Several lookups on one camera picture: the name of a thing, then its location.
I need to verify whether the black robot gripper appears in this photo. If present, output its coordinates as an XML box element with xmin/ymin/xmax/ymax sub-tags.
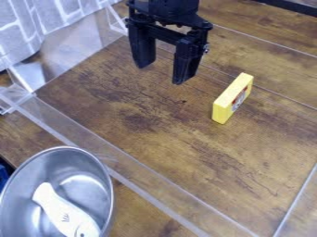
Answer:
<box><xmin>125</xmin><ymin>0</ymin><xmax>212</xmax><ymax>85</ymax></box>

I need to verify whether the yellow butter block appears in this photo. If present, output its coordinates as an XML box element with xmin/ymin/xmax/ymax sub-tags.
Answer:
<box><xmin>211</xmin><ymin>73</ymin><xmax>254</xmax><ymax>124</ymax></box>

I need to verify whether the grey brick pattern cloth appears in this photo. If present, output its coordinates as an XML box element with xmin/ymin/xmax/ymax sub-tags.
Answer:
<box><xmin>0</xmin><ymin>0</ymin><xmax>121</xmax><ymax>72</ymax></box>

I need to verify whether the clear acrylic barrier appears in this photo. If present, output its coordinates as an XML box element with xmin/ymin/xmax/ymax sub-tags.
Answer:
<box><xmin>0</xmin><ymin>4</ymin><xmax>125</xmax><ymax>116</ymax></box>

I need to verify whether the silver metal bowl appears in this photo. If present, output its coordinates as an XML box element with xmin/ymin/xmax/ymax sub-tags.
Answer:
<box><xmin>0</xmin><ymin>146</ymin><xmax>113</xmax><ymax>237</ymax></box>

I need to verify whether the blue object at edge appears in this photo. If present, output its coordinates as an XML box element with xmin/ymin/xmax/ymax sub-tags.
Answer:
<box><xmin>0</xmin><ymin>164</ymin><xmax>9</xmax><ymax>193</ymax></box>

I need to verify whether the cream wooden fish toy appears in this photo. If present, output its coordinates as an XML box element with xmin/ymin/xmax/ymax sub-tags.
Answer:
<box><xmin>32</xmin><ymin>182</ymin><xmax>100</xmax><ymax>237</ymax></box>

